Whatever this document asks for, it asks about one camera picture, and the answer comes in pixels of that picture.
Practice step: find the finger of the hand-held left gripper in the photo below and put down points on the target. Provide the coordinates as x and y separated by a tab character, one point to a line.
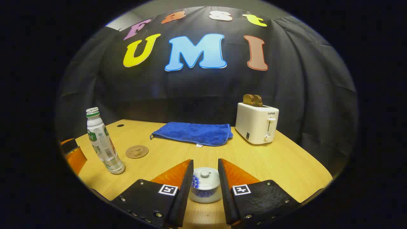
66	140
77	160

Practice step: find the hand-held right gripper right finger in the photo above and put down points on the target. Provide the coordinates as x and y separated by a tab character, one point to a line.
225	194

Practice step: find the white plastic water bottle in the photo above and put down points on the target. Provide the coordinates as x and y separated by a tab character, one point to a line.
101	143

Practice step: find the blue towel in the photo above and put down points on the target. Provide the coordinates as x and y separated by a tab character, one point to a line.
194	133

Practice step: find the white toaster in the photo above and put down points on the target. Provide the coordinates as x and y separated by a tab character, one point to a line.
254	125

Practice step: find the white blue ceramic teacup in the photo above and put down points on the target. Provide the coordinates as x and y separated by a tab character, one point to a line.
205	196

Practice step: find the round wooden coaster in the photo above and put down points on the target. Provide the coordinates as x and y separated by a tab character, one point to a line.
137	151

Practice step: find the black backdrop cloth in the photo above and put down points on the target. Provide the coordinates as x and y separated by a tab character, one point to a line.
206	95

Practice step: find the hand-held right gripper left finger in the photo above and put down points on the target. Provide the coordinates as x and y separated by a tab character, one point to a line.
184	194

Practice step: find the white teacup lid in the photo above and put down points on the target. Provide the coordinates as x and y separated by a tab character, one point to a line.
206	181

